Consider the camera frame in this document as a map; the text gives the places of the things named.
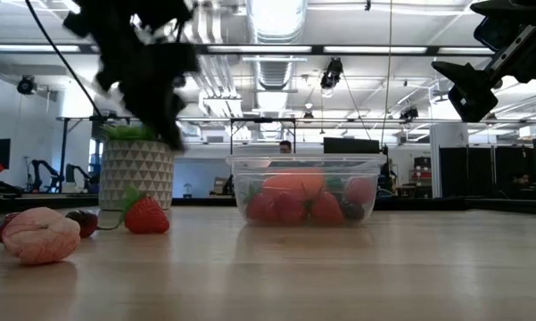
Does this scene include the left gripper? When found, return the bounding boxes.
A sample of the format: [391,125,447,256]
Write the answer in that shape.
[95,42,200,151]

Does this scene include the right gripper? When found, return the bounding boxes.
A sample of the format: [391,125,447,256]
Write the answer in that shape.
[431,0,536,124]

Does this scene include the red plastic strawberry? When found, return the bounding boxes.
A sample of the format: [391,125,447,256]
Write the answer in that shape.
[274,190,308,226]
[308,190,345,226]
[243,182,278,226]
[98,185,171,235]

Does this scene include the orange plastic carrot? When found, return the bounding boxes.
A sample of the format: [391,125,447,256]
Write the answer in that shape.
[261,169,345,201]

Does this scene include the pink plastic raspberry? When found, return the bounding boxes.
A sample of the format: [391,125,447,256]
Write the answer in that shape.
[0,206,82,266]
[343,177,378,206]

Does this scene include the dark plastic blackberry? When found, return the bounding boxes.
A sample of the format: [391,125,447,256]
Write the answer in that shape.
[341,200,366,222]

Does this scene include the clear plastic tupperware container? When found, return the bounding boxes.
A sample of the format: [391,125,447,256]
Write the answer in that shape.
[225,152,388,228]

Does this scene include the white led light strip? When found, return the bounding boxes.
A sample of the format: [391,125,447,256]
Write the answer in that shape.
[323,45,428,54]
[437,45,495,55]
[0,44,81,54]
[207,45,313,54]

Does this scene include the green artificial succulent plant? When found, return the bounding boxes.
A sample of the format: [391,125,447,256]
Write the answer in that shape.
[100,123,160,143]

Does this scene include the white geometric plant pot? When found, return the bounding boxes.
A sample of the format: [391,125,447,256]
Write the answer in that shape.
[98,138,176,211]

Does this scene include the white column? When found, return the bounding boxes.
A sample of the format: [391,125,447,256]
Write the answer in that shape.
[429,122,470,200]

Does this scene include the black partition panels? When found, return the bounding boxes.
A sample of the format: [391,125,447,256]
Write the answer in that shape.
[440,144,536,200]

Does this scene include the black overhead rig beam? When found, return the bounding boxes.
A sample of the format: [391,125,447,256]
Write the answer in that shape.
[0,43,496,56]

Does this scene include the black background rig frame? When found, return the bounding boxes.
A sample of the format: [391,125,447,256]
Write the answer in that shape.
[55,115,536,195]

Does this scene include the thin hanging cable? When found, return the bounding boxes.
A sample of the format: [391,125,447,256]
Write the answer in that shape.
[380,0,393,148]

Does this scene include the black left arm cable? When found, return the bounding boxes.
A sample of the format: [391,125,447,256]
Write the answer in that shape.
[24,0,106,120]

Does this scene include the silver ventilation duct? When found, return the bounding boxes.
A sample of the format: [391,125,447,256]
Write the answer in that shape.
[244,0,311,93]

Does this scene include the black aluminium table frame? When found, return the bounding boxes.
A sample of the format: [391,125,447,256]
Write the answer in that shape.
[0,193,536,216]

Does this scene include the black overhead camera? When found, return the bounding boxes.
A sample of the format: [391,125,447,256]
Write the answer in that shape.
[319,56,344,90]

